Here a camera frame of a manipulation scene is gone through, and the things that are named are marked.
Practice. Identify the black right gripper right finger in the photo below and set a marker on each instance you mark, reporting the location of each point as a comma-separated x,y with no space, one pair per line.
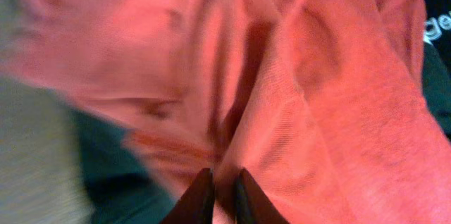
252,206

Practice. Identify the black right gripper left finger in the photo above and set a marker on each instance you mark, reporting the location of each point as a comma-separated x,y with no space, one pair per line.
196,205

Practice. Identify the orange t-shirt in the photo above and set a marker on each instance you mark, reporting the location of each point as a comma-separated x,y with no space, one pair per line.
320,100

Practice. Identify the black t-shirt with white logo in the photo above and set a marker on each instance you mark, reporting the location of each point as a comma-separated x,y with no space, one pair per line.
436,69

